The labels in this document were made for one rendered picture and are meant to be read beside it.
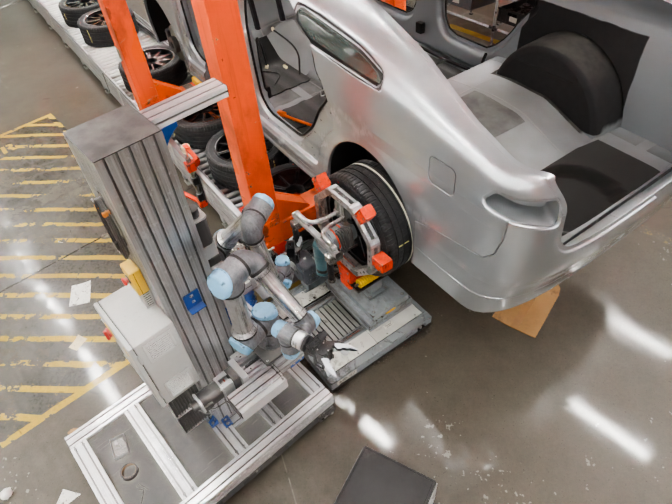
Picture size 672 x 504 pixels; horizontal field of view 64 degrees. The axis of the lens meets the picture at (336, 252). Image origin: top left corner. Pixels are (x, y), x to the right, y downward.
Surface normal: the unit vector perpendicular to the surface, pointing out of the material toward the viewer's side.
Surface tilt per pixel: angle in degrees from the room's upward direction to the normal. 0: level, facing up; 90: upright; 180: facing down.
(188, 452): 0
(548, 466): 0
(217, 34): 90
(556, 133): 22
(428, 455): 0
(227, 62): 90
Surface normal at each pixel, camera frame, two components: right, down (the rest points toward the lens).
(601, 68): 0.33, -0.16
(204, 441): -0.07, -0.69
